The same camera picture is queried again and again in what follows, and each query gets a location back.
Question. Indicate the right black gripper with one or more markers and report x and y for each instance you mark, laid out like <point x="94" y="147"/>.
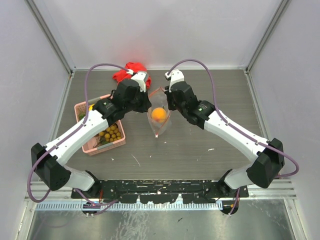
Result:
<point x="171" y="106"/>

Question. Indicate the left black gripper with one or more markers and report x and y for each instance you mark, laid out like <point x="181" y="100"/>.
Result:
<point x="146" y="103"/>

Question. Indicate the clear zip top bag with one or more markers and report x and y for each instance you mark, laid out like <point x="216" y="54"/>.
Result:
<point x="158" y="99"/>

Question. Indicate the orange fruit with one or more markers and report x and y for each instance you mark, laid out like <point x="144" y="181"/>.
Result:
<point x="159" y="114"/>

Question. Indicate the pink perforated plastic basket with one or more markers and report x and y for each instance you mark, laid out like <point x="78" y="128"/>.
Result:
<point x="98" y="144"/>

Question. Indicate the yellow pear fruit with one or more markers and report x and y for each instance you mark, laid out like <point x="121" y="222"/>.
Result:
<point x="91" y="107"/>

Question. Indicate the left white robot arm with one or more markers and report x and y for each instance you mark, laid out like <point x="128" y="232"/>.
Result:
<point x="50" y="160"/>

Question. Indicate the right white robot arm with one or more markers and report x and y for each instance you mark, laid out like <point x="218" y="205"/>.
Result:
<point x="264" y="157"/>

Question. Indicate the crumpled red cloth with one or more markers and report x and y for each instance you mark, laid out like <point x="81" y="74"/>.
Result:
<point x="135" y="67"/>

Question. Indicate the bunch of brown longans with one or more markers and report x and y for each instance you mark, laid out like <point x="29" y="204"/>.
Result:
<point x="109" y="135"/>

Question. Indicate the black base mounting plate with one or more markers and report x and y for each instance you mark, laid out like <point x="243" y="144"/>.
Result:
<point x="161" y="191"/>

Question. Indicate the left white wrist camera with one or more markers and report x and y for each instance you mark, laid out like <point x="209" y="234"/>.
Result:
<point x="140" y="77"/>

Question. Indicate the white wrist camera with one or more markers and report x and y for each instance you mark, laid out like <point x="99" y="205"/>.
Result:
<point x="175" y="76"/>
<point x="140" y="77"/>

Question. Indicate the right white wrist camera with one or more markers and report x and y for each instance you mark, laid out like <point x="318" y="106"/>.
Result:
<point x="175" y="76"/>

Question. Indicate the grey slotted cable duct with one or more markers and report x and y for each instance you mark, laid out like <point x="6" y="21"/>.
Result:
<point x="176" y="206"/>

